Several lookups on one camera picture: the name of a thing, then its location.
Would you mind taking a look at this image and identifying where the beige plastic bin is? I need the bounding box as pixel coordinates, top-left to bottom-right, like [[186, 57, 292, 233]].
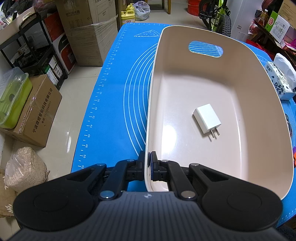
[[0, 0, 42, 45]]

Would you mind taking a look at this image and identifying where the dark wooden side table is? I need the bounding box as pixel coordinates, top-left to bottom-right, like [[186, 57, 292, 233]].
[[249, 20, 296, 68]]

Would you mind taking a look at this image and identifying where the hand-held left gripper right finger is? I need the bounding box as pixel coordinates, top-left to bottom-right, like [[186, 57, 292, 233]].
[[148, 151, 229, 200]]

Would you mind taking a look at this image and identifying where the red bucket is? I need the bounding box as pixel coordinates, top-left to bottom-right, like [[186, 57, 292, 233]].
[[187, 0, 204, 17]]

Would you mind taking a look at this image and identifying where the tan cardboard box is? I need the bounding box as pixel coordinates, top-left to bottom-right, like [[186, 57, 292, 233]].
[[277, 0, 296, 22]]

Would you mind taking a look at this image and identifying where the white appliance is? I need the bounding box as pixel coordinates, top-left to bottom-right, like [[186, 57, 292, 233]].
[[231, 0, 258, 42]]

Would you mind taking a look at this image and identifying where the green bicycle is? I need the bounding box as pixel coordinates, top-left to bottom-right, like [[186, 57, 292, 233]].
[[198, 0, 232, 38]]

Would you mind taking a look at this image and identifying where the printed tissue pack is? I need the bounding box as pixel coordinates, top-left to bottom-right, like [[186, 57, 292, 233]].
[[265, 53, 296, 100]]

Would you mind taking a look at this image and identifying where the clear plastic bag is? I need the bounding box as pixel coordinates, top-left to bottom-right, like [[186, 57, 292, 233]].
[[133, 1, 151, 21]]

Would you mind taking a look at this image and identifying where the taped cardboard box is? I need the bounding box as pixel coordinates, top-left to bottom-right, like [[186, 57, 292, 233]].
[[67, 17, 119, 67]]

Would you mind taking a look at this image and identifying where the printed brown cardboard box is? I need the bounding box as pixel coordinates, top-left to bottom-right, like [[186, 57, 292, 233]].
[[56, 0, 116, 26]]

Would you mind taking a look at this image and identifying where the clear bag of grain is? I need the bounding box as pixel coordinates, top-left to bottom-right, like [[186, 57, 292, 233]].
[[5, 146, 50, 193]]

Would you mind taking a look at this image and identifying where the blue silicone baking mat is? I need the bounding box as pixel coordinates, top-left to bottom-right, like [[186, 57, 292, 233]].
[[70, 22, 296, 229]]

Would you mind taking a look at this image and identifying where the brown cardboard box black print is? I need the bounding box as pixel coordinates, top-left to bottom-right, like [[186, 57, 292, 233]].
[[0, 74, 63, 148]]

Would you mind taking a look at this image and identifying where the black metal shelf rack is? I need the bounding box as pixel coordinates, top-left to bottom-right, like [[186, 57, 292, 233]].
[[0, 13, 70, 91]]

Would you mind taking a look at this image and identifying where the cream plastic basket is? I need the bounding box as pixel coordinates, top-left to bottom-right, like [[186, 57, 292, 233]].
[[144, 25, 292, 200]]

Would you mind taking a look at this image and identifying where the pink box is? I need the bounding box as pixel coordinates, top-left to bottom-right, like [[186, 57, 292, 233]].
[[282, 25, 296, 49]]

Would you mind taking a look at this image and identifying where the green container with clear lid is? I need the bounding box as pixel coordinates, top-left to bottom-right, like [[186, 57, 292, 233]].
[[0, 67, 33, 129]]

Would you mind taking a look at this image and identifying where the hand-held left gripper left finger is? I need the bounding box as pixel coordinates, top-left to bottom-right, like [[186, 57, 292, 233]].
[[63, 151, 146, 201]]

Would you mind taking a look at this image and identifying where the green and white carton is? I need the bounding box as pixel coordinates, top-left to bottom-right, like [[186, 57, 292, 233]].
[[265, 10, 295, 47]]

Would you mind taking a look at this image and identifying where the amber oil bottle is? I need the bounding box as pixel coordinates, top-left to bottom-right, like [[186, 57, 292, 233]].
[[261, 9, 270, 26]]

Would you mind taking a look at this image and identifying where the red and white appliance box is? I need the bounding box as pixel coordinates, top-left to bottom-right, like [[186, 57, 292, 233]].
[[57, 32, 77, 75]]

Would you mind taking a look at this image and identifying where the small white wall charger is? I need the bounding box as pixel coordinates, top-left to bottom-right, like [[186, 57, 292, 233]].
[[193, 103, 222, 140]]

